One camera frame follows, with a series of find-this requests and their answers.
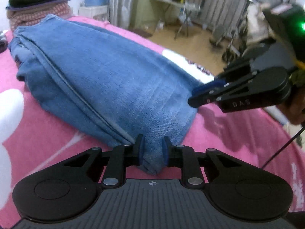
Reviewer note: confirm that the cluttered side table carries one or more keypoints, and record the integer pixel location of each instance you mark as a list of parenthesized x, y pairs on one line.
[(184, 18)]

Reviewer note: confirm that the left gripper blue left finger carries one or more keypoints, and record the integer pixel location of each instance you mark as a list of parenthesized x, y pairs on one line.
[(118, 159)]

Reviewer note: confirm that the beige coat on wheelchair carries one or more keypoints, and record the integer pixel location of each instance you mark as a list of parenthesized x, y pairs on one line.
[(258, 28)]

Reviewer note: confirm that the wheelchair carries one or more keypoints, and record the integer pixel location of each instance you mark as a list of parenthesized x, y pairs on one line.
[(236, 40)]

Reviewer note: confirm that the blue denim jeans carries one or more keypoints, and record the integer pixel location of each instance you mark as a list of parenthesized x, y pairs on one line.
[(105, 85)]

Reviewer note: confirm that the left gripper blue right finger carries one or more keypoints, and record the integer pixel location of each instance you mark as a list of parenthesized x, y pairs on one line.
[(187, 160)]

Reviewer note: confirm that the white water dispenser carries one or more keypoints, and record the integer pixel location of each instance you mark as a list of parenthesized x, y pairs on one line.
[(100, 13)]

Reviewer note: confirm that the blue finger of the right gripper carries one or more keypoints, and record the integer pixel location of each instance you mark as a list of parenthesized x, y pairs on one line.
[(208, 86), (216, 93)]

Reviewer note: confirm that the grey curtain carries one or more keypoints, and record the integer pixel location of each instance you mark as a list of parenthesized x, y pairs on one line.
[(120, 12)]

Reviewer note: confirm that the pink patterned folded garment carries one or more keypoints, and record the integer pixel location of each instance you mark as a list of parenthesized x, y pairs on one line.
[(32, 16)]

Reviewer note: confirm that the person's right hand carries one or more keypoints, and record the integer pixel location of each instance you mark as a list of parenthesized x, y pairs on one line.
[(295, 111)]

